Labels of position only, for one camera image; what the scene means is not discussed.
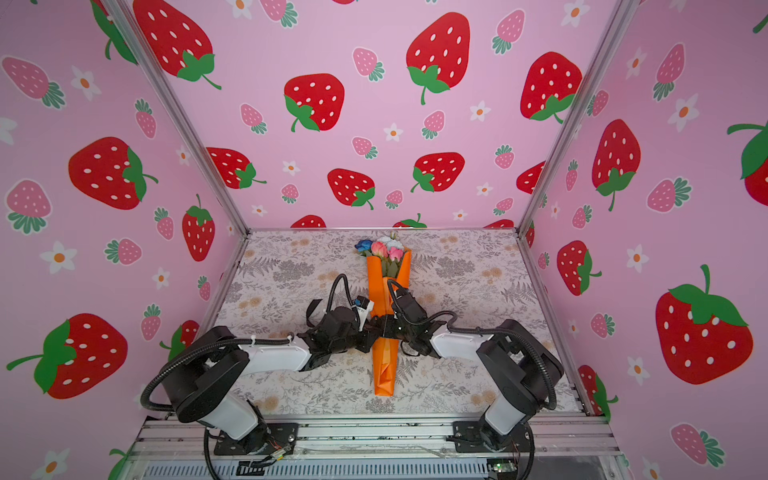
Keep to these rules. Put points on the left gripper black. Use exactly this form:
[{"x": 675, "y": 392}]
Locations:
[{"x": 367, "y": 331}]

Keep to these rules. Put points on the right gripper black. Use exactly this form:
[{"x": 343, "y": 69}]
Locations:
[{"x": 387, "y": 325}]

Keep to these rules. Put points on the orange wrapping paper sheet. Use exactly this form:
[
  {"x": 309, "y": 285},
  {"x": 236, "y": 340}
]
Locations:
[{"x": 385, "y": 350}]

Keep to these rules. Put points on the pink fake rose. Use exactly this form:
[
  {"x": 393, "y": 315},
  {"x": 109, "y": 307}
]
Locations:
[
  {"x": 379, "y": 250},
  {"x": 394, "y": 262}
]

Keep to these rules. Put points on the white fake rose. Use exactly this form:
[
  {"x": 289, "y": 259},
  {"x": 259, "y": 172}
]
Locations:
[{"x": 392, "y": 243}]

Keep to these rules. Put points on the blue fake rose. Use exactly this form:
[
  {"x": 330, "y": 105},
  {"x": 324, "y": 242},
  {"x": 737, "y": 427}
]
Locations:
[{"x": 364, "y": 247}]

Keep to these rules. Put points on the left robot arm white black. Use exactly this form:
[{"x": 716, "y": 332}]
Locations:
[{"x": 195, "y": 385}]

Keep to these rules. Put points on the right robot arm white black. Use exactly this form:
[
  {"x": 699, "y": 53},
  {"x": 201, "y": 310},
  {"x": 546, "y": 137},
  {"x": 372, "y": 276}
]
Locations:
[{"x": 524, "y": 371}]

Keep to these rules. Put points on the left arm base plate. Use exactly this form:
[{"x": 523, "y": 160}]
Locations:
[{"x": 264, "y": 440}]

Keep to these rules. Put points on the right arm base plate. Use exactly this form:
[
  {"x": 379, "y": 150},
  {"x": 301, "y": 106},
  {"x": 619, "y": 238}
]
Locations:
[{"x": 479, "y": 437}]

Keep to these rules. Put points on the right corner aluminium post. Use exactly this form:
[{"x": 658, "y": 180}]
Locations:
[{"x": 610, "y": 41}]

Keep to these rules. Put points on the corner aluminium post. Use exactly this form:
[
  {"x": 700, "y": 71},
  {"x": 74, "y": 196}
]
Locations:
[
  {"x": 610, "y": 41},
  {"x": 128, "y": 27}
]

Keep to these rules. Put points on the left corner aluminium post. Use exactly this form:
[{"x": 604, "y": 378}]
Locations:
[{"x": 128, "y": 27}]

